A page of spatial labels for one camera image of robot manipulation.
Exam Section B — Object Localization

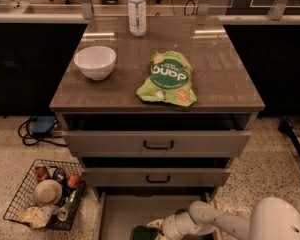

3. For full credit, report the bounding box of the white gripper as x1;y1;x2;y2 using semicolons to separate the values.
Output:
147;212;215;240

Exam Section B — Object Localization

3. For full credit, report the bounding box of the green and yellow sponge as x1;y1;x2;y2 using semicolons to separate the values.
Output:
132;226;158;240

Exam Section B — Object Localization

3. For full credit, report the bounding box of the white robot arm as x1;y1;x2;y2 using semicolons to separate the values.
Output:
147;197;300;240

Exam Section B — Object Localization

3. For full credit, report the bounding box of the bottom drawer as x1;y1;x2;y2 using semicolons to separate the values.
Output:
94;188;216;240

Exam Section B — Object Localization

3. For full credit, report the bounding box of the drawer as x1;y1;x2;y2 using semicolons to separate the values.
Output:
83;168;230;187
63;130;250;158
94;188;216;240

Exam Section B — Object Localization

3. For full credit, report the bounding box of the middle drawer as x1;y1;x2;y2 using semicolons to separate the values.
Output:
83;168;230;187

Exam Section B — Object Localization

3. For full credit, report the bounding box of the grey drawer cabinet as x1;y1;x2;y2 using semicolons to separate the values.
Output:
50;16;264;240

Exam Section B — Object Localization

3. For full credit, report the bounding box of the top drawer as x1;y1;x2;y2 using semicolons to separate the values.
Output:
63;130;250;158

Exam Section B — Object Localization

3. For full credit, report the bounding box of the glass bottle in basket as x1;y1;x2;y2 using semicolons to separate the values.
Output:
57;191;77;222

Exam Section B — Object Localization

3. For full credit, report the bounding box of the red apple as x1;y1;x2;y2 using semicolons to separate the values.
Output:
67;174;81;189

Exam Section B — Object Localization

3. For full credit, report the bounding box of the beige round lid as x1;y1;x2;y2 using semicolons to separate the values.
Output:
33;179;62;206

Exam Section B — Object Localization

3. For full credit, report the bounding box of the yellow crumpled bag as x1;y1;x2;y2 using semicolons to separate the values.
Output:
16;207;52;229

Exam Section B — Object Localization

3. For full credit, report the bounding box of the red can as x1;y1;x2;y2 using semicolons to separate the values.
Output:
35;164;50;183

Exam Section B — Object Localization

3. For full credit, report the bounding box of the green snack bag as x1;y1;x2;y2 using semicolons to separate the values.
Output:
136;50;197;107

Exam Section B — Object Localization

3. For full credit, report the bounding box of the blue power box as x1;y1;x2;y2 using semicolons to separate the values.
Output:
32;116;56;136

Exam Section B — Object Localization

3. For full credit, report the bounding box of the black metal stand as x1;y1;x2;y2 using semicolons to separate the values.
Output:
278;116;300;187

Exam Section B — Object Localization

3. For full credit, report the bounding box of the white ceramic bowl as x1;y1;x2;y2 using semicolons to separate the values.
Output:
74;46;116;81

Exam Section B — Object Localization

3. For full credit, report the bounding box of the clear plastic water bottle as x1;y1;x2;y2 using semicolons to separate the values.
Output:
128;0;147;37

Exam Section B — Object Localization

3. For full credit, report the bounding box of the black wire basket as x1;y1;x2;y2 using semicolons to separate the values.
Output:
4;159;85;231

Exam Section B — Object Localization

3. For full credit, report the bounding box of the black cable bundle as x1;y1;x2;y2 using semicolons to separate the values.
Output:
17;115;68;148

